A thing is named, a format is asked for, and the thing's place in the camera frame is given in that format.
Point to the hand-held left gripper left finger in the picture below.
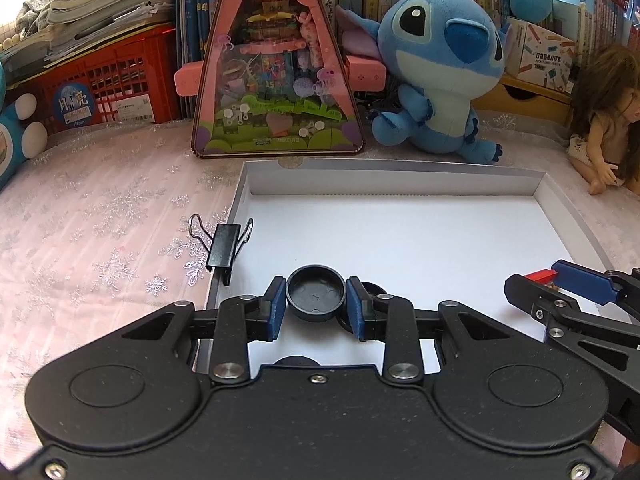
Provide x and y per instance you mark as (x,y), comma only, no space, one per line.
(277,310)

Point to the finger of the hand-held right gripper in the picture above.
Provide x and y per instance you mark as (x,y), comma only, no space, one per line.
(582,280)
(575,325)

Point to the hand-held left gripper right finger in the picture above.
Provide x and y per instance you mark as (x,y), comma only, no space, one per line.
(356,310)

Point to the black round lid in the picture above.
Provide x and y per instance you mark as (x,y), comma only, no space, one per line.
(295,360)
(315,295)
(374,290)

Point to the red plastic crayon piece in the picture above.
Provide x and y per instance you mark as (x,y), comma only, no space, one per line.
(542,276)

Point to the white cardboard box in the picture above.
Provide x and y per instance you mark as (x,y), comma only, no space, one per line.
(400,240)

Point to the small black binder clip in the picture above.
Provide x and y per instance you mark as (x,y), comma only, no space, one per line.
(222,252)

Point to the brown-haired doll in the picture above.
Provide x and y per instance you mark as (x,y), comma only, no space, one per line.
(610,110)

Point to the wooden drawer box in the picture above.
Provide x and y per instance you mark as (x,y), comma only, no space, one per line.
(530,99)

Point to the pink snowflake tablecloth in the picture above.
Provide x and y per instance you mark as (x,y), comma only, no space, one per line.
(100,200)

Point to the pink triangular toy box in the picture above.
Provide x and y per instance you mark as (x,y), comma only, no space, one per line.
(270,85)

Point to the white box with pencil print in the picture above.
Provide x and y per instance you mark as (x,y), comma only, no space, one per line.
(542,55)

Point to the blue alien plush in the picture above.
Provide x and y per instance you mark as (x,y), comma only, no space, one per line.
(440,60)

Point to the red plastic crate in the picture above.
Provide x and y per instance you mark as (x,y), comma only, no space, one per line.
(125,85)

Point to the blue and white cat plush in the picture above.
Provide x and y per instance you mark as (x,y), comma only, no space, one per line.
(15,135)

